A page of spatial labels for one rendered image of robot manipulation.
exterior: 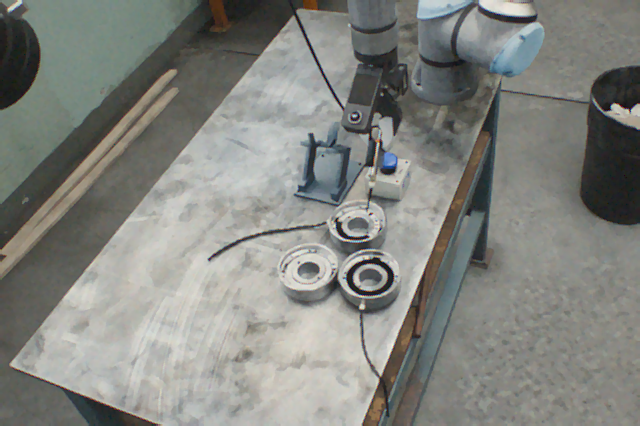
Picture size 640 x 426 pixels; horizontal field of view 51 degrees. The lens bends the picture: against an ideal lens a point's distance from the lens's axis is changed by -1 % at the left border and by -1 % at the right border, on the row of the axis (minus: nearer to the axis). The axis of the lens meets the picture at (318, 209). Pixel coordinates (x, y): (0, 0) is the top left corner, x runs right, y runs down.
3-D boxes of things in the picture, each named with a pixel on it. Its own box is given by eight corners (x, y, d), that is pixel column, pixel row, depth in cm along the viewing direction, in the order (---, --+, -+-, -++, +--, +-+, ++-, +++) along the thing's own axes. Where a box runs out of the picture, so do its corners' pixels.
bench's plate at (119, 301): (335, 497, 94) (333, 491, 92) (14, 371, 115) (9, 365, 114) (517, 40, 167) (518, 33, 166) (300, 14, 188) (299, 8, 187)
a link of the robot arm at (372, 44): (387, 37, 102) (338, 30, 105) (388, 63, 106) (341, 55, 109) (404, 12, 107) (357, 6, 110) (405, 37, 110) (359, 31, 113)
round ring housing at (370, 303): (350, 260, 121) (348, 245, 118) (407, 269, 118) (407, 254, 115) (333, 306, 115) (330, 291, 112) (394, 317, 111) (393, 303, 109)
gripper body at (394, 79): (409, 92, 119) (408, 32, 111) (392, 121, 114) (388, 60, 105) (369, 85, 122) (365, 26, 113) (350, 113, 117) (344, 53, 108)
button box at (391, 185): (400, 201, 130) (399, 183, 127) (366, 194, 133) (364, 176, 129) (413, 174, 135) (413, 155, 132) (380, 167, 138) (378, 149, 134)
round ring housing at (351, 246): (395, 221, 127) (394, 206, 124) (376, 262, 120) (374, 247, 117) (343, 210, 130) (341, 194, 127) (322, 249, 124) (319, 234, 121)
